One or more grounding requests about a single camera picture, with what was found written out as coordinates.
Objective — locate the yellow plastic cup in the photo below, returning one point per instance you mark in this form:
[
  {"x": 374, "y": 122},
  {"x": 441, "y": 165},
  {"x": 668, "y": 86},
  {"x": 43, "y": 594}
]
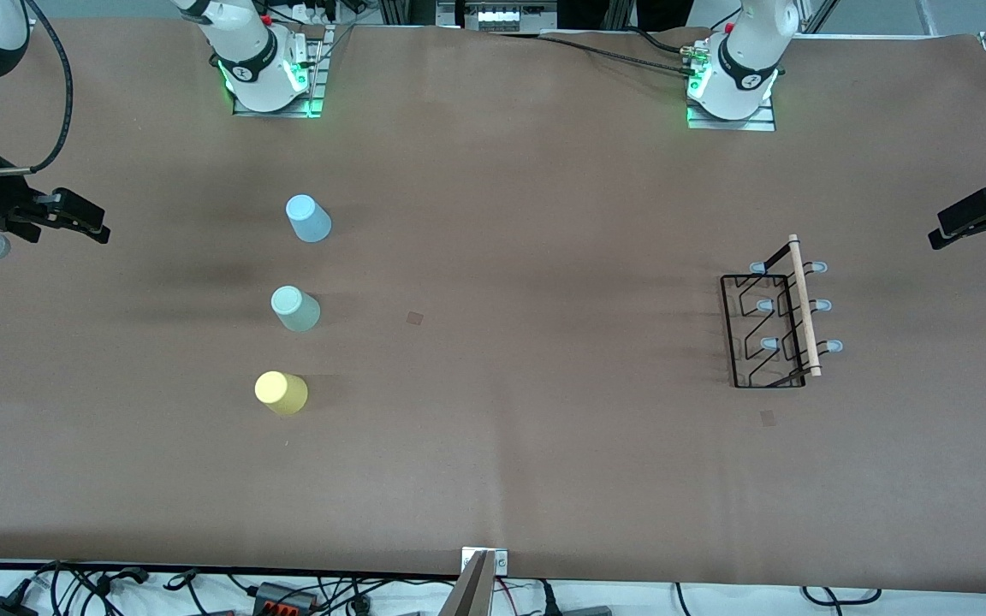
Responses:
[{"x": 282, "y": 392}]

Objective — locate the white power strip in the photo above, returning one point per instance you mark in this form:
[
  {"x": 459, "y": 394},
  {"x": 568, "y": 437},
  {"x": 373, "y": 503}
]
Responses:
[{"x": 506, "y": 15}]

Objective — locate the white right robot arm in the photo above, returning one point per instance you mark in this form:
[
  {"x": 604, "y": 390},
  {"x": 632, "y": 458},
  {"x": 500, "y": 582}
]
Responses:
[{"x": 245, "y": 43}]

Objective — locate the black plug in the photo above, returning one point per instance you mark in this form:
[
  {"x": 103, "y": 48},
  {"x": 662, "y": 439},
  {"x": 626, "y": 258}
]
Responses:
[{"x": 574, "y": 609}]

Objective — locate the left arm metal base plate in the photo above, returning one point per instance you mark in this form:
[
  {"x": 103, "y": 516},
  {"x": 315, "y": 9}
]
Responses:
[{"x": 731, "y": 124}]

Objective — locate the light blue plastic cup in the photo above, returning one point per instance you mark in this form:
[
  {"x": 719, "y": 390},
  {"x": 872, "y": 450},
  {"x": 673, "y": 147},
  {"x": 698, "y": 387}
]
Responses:
[{"x": 309, "y": 218}]

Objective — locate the black power adapter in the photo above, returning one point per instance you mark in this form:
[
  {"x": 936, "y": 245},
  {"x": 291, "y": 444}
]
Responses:
[{"x": 1, "y": 607}]

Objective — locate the brown paper table cover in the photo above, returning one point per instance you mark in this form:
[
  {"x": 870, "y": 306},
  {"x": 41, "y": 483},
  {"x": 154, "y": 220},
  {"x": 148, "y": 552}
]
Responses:
[{"x": 587, "y": 479}]

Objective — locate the black orange connector box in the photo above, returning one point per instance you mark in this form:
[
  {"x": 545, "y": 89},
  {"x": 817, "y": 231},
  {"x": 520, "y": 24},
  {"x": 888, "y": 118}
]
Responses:
[{"x": 286, "y": 596}]

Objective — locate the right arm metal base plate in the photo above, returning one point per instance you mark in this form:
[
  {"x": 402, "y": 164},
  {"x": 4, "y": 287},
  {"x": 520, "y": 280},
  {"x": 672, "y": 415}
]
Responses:
[{"x": 275, "y": 107}]

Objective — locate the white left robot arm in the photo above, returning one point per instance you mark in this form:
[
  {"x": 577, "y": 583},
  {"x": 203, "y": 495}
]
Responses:
[{"x": 745, "y": 60}]

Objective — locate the pale green plastic cup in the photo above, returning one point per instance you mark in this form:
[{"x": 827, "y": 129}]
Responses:
[{"x": 296, "y": 310}]

